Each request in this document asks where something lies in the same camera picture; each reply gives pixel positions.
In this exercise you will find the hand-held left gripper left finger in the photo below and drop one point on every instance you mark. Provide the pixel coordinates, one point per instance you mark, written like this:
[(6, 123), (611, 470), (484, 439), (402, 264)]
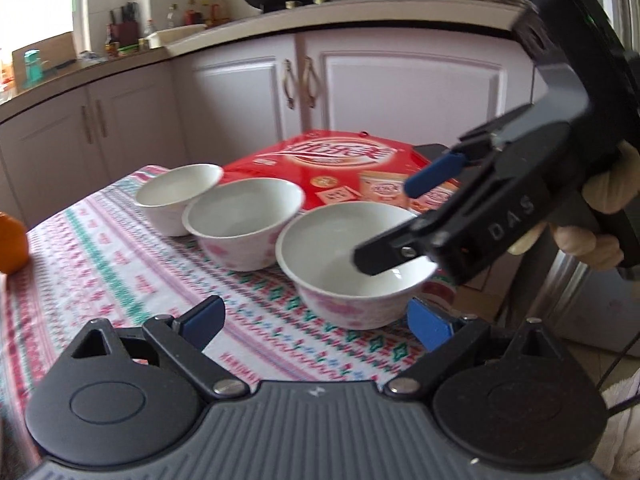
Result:
[(205, 317)]

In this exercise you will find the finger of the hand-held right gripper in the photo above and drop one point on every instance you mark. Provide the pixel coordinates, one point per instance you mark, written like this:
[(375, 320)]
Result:
[(432, 172), (385, 256)]

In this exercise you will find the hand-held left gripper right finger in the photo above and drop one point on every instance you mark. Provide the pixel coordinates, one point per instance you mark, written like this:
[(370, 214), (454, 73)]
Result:
[(429, 325)]

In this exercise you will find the white bowl pink flowers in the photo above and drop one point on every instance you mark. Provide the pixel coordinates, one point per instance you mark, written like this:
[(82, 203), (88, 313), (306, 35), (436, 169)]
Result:
[(240, 225), (340, 270)]

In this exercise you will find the person's right hand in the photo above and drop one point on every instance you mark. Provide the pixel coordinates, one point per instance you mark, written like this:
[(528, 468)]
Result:
[(607, 187)]

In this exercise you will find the patterned tablecloth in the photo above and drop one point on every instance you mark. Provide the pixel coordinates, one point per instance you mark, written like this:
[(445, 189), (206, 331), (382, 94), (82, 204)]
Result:
[(125, 285)]

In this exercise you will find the red gift box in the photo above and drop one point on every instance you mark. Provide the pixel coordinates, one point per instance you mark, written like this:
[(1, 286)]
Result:
[(340, 165)]

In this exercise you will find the plain white bowl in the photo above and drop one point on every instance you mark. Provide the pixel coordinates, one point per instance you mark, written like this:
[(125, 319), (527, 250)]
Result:
[(175, 195)]

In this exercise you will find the bumpy orange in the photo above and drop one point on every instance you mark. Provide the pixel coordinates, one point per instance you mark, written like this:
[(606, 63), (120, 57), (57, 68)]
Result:
[(11, 245)]

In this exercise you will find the white kitchen cabinets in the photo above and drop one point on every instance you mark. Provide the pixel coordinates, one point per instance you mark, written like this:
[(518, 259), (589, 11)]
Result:
[(235, 90)]

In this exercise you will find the white cloth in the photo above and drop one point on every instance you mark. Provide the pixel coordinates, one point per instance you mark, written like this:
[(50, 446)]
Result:
[(625, 420)]

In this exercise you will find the yellow oil bottle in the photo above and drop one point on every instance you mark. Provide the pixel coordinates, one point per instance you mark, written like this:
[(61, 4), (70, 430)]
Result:
[(218, 9)]

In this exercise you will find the white plastic tray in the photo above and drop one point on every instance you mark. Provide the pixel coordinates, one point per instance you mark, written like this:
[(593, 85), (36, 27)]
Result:
[(175, 36)]

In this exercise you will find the red bottle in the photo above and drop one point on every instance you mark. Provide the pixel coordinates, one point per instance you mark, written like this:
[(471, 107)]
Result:
[(191, 12)]

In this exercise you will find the dark sauce bottle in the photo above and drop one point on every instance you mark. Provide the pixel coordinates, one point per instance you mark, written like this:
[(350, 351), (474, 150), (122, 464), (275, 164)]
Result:
[(107, 42)]

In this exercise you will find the knife block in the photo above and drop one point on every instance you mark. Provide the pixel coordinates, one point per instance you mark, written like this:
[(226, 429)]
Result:
[(126, 25)]

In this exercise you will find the clear glass bottle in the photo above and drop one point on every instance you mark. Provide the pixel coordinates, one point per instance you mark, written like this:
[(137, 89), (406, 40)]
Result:
[(173, 16)]

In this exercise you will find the teal bottle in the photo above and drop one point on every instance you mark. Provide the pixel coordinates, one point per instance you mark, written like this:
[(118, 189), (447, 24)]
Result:
[(33, 67)]

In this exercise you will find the cardboard sheet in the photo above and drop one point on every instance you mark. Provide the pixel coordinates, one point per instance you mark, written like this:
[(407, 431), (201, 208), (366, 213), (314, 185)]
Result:
[(50, 52)]

